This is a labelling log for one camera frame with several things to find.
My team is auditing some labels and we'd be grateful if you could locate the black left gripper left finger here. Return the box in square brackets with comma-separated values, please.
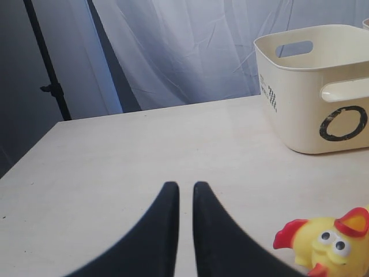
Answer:
[68, 181, 179, 276]

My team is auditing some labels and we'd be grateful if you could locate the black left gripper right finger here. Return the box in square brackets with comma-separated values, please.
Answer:
[193, 181, 304, 276]

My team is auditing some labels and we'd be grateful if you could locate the yellow rubber chicken with head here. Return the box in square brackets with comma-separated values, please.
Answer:
[273, 206, 368, 276]

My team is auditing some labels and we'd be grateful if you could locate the cream bin with O mark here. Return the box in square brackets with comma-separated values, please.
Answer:
[254, 24, 368, 154]

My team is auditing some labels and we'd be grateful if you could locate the black tripod stand pole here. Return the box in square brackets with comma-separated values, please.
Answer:
[23, 0, 72, 121]

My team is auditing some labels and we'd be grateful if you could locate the white backdrop curtain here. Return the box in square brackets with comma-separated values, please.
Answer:
[1, 1, 368, 174]

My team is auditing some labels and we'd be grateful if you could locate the cream bin with X mark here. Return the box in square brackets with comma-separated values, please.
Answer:
[362, 18, 369, 30]

